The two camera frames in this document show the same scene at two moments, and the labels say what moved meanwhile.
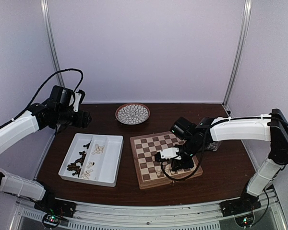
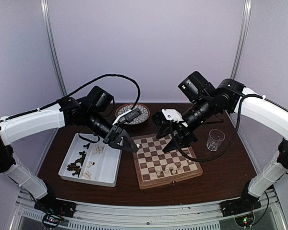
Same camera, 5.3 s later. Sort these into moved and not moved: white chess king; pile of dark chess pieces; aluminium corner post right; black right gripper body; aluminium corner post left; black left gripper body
Moved: black right gripper body; black left gripper body
Not moved: aluminium corner post left; pile of dark chess pieces; white chess king; aluminium corner post right
